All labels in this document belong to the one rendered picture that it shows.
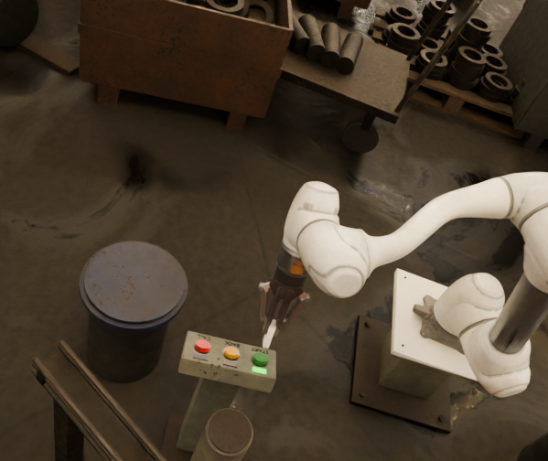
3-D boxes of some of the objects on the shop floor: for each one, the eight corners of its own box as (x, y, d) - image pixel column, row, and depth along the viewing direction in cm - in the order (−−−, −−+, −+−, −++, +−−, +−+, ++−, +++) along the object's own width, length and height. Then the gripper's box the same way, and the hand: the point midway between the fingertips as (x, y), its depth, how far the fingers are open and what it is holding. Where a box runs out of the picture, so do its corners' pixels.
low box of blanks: (260, 59, 350) (290, -48, 302) (260, 137, 302) (296, 25, 254) (102, 24, 330) (109, -97, 283) (76, 100, 282) (79, -29, 235)
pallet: (520, 79, 427) (556, 26, 396) (534, 144, 372) (578, 88, 340) (369, 24, 419) (393, -35, 387) (359, 82, 364) (388, 19, 332)
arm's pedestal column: (358, 316, 242) (387, 273, 219) (445, 345, 245) (484, 305, 222) (349, 403, 214) (382, 364, 192) (448, 434, 217) (493, 399, 195)
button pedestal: (224, 474, 185) (274, 390, 141) (150, 459, 182) (178, 368, 138) (231, 426, 196) (281, 334, 152) (162, 412, 193) (192, 313, 149)
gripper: (266, 267, 130) (239, 348, 140) (321, 281, 131) (290, 359, 142) (266, 251, 136) (241, 329, 147) (319, 264, 138) (289, 340, 148)
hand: (269, 333), depth 143 cm, fingers closed
